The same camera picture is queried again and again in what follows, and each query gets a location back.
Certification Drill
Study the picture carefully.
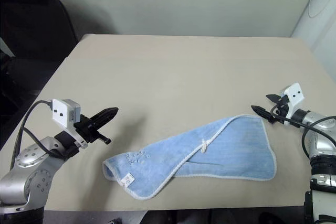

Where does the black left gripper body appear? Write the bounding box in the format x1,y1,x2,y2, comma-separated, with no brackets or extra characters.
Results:
75,115,112,146

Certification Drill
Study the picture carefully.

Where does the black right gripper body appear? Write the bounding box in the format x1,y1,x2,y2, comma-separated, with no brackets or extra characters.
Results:
272,94,290,125

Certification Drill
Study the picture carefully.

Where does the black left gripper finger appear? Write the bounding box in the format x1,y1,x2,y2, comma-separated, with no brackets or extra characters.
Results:
93,112,118,131
90,106,119,123

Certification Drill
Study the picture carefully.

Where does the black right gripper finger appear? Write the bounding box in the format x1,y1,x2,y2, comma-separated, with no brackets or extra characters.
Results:
265,93,284,104
250,105,277,124

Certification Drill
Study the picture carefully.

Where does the light blue towel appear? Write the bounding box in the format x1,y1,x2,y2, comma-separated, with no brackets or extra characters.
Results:
102,113,278,200

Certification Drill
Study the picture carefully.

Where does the white panel with round mark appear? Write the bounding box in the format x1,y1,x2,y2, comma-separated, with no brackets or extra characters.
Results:
290,0,336,61

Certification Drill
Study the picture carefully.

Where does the black office chair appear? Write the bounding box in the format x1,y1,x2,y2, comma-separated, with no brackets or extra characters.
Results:
0,0,80,133

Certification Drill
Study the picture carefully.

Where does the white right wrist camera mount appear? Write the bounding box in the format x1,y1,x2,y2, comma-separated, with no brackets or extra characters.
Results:
280,83,306,120

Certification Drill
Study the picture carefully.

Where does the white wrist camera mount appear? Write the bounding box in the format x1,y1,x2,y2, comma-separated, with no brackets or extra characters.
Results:
280,83,306,120
51,99,89,150

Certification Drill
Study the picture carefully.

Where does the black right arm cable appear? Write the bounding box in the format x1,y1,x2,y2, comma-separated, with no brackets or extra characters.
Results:
271,104,336,158

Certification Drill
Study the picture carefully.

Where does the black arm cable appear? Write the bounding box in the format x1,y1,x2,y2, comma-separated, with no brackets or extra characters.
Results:
271,104,336,158
9,100,79,171

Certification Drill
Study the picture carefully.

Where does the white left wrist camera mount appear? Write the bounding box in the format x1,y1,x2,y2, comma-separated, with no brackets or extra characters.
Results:
51,99,89,150

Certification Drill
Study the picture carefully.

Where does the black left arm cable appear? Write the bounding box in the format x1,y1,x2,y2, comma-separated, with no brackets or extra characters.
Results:
9,100,79,171

